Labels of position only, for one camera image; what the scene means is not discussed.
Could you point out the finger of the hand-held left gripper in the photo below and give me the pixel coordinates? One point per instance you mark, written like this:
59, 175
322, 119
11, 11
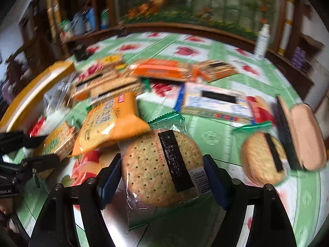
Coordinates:
38, 160
18, 139

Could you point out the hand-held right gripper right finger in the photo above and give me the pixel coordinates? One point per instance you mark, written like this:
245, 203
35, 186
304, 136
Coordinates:
217, 182

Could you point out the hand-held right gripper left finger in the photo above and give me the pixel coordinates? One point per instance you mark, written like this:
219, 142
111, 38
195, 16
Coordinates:
109, 182

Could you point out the green square cracker packet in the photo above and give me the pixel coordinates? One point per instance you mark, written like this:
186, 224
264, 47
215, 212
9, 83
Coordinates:
57, 140

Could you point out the yellow cardboard box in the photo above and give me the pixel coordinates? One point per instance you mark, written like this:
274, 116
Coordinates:
30, 95

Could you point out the round cracker packet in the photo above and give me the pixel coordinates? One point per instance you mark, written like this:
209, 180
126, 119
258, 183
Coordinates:
159, 169
262, 157

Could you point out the yellow label cracker packet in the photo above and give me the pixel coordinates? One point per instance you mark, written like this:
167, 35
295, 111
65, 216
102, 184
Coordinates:
110, 59

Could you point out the clear plastic bag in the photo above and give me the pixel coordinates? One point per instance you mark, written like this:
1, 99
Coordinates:
55, 97

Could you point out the yellow-orange snack bag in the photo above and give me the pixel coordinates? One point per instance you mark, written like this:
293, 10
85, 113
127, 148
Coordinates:
110, 126

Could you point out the blue-edged white cracker packet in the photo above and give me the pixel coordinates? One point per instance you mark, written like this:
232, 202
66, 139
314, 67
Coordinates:
216, 103

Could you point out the open glasses case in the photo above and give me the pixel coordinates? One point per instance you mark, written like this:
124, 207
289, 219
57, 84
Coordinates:
305, 136

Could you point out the small black device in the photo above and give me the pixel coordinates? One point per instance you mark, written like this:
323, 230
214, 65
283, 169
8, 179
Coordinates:
120, 30
79, 52

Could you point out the green plastic bag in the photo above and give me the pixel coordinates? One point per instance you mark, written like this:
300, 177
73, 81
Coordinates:
65, 25

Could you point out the orange cracker packet red logo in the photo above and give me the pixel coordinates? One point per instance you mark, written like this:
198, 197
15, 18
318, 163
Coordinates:
162, 70

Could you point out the blue thermos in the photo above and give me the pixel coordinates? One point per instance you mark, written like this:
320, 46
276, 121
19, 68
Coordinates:
90, 20

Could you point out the white spray bottle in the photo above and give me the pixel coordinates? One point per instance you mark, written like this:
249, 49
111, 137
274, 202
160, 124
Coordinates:
262, 41

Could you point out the purple box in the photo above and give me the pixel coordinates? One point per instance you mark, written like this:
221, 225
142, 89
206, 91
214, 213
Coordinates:
298, 58

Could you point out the wooden display cabinet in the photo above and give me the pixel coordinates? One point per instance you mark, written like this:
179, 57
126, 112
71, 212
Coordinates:
154, 26

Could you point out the white yellow-striped pole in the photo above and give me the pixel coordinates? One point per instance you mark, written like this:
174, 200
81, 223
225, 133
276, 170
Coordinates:
287, 23

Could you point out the artificial flower display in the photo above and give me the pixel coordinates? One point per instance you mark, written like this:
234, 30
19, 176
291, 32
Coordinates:
205, 2

